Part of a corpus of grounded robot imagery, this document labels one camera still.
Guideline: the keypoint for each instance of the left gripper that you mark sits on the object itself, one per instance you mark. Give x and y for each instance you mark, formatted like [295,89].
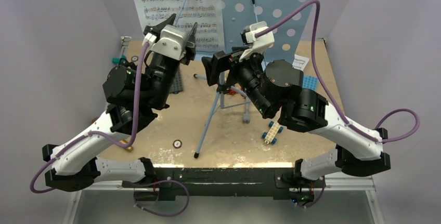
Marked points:
[189,52]

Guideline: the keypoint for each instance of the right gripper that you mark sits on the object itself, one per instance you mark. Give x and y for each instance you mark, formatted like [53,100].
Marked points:
[219,62]

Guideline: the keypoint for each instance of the light blue music stand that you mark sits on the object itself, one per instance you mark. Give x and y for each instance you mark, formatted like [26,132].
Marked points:
[236,15]

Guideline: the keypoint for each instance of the gold microphone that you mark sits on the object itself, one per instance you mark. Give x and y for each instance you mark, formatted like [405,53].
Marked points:
[129,148]

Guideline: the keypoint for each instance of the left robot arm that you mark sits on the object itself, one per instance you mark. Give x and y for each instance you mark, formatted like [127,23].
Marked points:
[134,93]

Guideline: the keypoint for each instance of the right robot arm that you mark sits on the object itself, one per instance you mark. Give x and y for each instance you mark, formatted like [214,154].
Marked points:
[276,90]

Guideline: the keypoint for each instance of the dark grey lego baseplate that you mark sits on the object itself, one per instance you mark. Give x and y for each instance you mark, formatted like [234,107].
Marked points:
[177,84]

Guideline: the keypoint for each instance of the red grey lego column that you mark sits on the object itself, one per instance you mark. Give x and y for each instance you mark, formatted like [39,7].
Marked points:
[247,116]

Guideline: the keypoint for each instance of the teal plastic clip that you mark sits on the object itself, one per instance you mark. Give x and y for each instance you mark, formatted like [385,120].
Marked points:
[116,60]

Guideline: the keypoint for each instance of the red white round sticker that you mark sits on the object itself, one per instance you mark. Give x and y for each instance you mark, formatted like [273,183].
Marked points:
[177,144]

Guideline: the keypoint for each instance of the white lego car blue wheels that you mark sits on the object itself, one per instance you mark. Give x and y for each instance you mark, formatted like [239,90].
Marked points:
[269,137]

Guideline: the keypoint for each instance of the light blue lego baseplate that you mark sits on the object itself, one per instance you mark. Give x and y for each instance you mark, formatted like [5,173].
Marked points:
[310,82]

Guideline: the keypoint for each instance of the black base bar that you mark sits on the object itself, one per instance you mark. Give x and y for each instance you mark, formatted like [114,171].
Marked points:
[278,183]

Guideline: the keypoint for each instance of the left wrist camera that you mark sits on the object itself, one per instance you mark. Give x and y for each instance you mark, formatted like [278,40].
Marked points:
[168,41]

